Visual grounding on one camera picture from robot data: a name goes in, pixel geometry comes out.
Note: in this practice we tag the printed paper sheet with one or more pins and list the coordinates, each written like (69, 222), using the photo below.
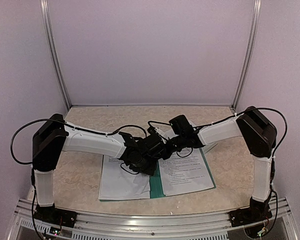
(117, 184)

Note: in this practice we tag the left aluminium frame post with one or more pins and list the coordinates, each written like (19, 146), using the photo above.
(44, 5)

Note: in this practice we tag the dark teal folder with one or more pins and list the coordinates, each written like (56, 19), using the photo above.
(156, 190)

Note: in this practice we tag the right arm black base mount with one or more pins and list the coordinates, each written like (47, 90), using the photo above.
(256, 212)

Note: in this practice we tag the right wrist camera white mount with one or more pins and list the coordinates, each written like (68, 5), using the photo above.
(156, 130)

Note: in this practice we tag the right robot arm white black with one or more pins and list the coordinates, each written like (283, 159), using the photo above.
(258, 132)

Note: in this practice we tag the paper sheets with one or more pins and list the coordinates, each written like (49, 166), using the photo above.
(185, 172)

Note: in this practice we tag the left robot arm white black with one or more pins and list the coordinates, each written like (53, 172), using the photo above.
(57, 136)

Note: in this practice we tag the right aluminium frame post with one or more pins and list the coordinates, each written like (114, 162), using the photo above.
(248, 53)

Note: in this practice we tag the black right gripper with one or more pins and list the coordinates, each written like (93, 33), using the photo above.
(167, 154)

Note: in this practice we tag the front aluminium rail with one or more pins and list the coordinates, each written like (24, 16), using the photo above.
(202, 226)

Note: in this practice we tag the light green clipboard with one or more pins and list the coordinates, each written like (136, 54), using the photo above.
(208, 147)

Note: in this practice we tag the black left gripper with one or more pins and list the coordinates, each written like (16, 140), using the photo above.
(149, 172)

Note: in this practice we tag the aluminium frame post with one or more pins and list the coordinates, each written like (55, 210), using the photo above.
(44, 5)
(248, 53)

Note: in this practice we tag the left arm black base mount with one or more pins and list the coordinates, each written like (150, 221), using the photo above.
(56, 216)

